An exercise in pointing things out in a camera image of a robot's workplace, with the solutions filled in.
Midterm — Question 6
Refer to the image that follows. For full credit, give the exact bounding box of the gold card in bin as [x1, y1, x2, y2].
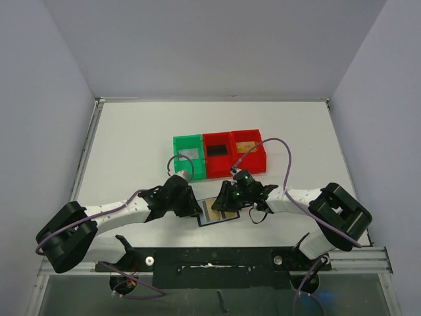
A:
[235, 141, 257, 153]

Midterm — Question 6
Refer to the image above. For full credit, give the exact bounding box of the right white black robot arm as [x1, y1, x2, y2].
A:
[212, 170, 372, 259]

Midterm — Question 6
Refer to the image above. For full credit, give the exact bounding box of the gold card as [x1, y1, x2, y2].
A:
[235, 141, 257, 153]
[200, 197, 229, 226]

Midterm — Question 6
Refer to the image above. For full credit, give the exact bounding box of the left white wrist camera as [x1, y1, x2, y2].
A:
[167, 169, 190, 180]

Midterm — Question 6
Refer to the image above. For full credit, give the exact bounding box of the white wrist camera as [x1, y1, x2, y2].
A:
[230, 166, 240, 176]
[167, 169, 190, 180]

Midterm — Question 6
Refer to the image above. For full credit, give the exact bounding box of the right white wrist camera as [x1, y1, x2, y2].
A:
[230, 166, 240, 176]

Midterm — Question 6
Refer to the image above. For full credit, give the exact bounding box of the black leather card holder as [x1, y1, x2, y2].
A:
[197, 197, 240, 227]

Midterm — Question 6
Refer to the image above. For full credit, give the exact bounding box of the green plastic bin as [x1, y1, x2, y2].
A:
[173, 134, 207, 180]

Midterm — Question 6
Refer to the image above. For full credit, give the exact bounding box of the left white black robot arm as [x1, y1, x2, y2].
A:
[36, 174, 202, 273]

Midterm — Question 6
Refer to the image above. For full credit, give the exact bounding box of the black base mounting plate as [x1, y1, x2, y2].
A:
[114, 247, 315, 290]

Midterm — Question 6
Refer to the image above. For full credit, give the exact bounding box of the black card in bin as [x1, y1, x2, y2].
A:
[207, 144, 228, 157]

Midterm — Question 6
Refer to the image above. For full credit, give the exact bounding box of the red plastic bin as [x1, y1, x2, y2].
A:
[230, 128, 268, 175]
[203, 132, 234, 178]

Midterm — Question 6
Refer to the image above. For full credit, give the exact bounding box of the silver card in bin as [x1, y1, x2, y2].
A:
[178, 148, 200, 160]

